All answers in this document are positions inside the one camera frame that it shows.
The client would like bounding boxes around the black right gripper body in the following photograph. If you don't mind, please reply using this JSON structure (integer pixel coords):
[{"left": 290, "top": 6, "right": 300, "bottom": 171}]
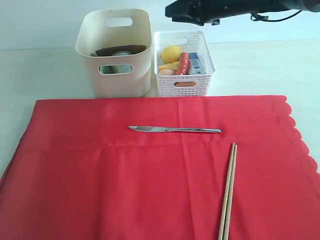
[{"left": 187, "top": 0, "right": 240, "bottom": 26}]

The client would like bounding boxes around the yellow lemon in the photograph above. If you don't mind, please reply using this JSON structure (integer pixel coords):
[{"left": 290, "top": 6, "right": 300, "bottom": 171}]
[{"left": 160, "top": 45, "right": 182, "bottom": 64}]

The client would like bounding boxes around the blue milk carton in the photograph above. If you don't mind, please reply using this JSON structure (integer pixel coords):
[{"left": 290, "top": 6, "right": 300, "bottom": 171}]
[{"left": 187, "top": 52, "right": 207, "bottom": 75}]

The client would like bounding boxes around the yellow cheese wedge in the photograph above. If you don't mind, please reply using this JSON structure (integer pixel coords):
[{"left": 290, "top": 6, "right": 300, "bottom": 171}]
[{"left": 158, "top": 61, "right": 179, "bottom": 72}]

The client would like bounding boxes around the red sausage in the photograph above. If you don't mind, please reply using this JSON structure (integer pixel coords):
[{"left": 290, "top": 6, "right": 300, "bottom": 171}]
[{"left": 175, "top": 52, "right": 190, "bottom": 76}]

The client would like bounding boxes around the brown egg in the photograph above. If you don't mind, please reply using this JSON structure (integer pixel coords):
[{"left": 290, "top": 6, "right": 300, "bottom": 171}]
[{"left": 158, "top": 69, "right": 176, "bottom": 76}]

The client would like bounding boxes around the fried chicken nugget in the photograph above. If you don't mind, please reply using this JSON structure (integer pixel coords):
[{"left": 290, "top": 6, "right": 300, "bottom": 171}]
[{"left": 174, "top": 81, "right": 197, "bottom": 88}]

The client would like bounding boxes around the stainless steel cup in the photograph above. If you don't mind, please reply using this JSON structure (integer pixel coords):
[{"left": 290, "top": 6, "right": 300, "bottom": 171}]
[{"left": 110, "top": 50, "right": 133, "bottom": 74}]

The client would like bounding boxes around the brown wooden plate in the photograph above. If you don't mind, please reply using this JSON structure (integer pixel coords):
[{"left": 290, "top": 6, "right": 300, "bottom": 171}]
[{"left": 95, "top": 44, "right": 147, "bottom": 57}]

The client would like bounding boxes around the silver table knife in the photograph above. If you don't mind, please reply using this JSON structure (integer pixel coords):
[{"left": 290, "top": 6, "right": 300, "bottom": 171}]
[{"left": 128, "top": 125, "right": 222, "bottom": 134}]

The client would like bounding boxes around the wooden chopstick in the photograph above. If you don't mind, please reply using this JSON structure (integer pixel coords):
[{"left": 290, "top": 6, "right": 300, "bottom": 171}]
[
  {"left": 217, "top": 143, "right": 236, "bottom": 240},
  {"left": 223, "top": 144, "right": 238, "bottom": 240}
]

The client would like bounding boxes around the pale green ceramic bowl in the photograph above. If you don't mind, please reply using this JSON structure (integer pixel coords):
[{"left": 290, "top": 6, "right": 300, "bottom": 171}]
[{"left": 99, "top": 64, "right": 133, "bottom": 75}]

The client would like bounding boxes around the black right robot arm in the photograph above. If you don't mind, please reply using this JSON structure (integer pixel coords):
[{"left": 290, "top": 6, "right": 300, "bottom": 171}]
[{"left": 165, "top": 0, "right": 320, "bottom": 26}]

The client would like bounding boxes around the white woven plastic basket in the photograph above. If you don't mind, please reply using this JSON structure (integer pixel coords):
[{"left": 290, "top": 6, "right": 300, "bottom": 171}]
[{"left": 154, "top": 30, "right": 216, "bottom": 97}]

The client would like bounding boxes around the cream plastic bin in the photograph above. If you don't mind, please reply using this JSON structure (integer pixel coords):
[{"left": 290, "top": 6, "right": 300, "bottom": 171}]
[{"left": 75, "top": 8, "right": 153, "bottom": 98}]

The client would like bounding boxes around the red tablecloth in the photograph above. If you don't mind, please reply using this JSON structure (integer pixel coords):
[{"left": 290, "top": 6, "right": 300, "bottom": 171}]
[{"left": 0, "top": 95, "right": 320, "bottom": 240}]

